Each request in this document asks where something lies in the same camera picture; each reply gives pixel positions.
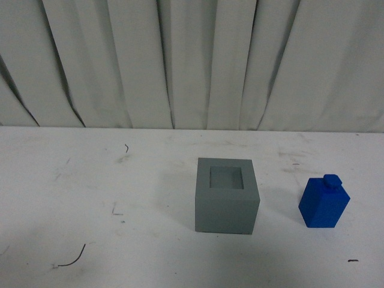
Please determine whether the gray cube base with hole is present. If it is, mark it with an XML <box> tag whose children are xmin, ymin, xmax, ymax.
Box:
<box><xmin>194</xmin><ymin>158</ymin><xmax>260</xmax><ymax>235</ymax></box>

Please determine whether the blue block with knob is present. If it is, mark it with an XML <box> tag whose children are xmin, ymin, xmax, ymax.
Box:
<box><xmin>298</xmin><ymin>174</ymin><xmax>350</xmax><ymax>228</ymax></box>

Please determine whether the white pleated curtain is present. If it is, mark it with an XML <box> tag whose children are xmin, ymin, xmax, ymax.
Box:
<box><xmin>1</xmin><ymin>1</ymin><xmax>383</xmax><ymax>133</ymax></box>

